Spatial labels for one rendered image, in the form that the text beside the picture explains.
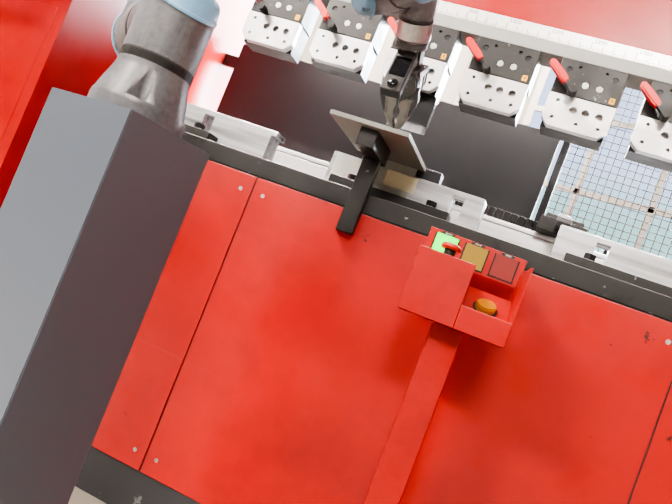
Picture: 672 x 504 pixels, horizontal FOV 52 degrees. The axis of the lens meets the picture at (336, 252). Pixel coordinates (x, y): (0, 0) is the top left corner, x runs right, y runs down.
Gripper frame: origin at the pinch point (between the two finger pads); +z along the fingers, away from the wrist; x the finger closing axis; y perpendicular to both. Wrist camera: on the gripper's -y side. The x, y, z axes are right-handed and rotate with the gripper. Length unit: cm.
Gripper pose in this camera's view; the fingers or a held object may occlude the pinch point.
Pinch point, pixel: (393, 127)
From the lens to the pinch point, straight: 162.2
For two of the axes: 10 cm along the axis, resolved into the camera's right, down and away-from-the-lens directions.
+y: 4.3, -4.8, 7.7
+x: -9.0, -3.3, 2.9
